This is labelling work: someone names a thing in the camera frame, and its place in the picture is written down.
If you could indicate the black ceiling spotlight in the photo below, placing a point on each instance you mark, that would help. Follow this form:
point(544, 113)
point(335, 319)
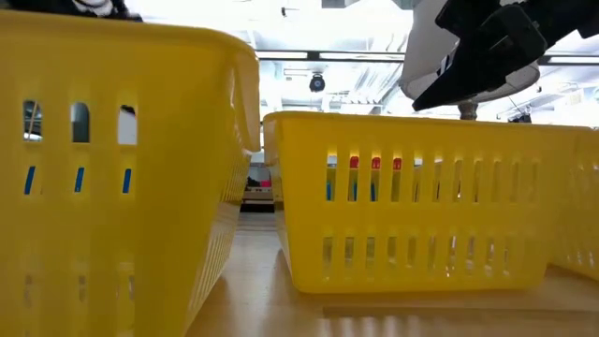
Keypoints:
point(317, 83)

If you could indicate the black track spotlight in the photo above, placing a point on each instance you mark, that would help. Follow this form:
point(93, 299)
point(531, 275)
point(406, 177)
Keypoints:
point(520, 119)

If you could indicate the red-orange plastic basket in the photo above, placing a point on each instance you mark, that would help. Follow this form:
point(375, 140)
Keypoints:
point(354, 162)

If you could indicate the yellow plastic basket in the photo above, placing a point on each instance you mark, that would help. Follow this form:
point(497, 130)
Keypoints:
point(585, 210)
point(140, 210)
point(421, 136)

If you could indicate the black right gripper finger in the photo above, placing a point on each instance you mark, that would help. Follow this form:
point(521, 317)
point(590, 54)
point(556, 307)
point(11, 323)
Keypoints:
point(463, 16)
point(496, 56)

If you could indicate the ceiling light bar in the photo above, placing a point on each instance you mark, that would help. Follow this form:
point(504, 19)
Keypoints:
point(360, 56)

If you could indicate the white shade silver table lamp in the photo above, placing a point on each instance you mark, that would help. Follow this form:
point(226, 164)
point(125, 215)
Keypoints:
point(426, 47)

